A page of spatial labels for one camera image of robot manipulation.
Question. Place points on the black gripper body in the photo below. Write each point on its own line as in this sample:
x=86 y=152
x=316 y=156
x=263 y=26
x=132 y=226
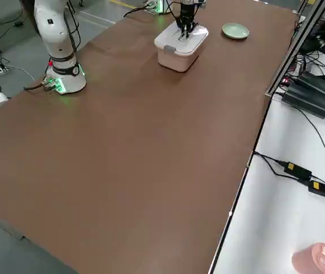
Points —
x=186 y=10

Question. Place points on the white box lid grey latches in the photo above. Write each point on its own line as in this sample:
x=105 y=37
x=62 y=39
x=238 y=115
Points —
x=185 y=42

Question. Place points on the pale pink storage box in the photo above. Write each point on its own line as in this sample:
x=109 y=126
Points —
x=176 y=61

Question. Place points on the pale green plate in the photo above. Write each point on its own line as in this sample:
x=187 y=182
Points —
x=235 y=30

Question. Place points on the black finned power supply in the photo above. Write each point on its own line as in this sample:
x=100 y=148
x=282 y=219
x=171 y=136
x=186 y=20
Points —
x=322 y=84
x=308 y=100

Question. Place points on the black power adapter yellow label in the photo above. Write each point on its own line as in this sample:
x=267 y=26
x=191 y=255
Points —
x=298 y=169
x=322 y=189

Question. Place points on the pink cup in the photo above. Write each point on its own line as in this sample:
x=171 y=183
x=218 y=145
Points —
x=308 y=259

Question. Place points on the aluminium frame post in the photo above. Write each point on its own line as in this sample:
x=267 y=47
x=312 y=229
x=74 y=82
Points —
x=293 y=48

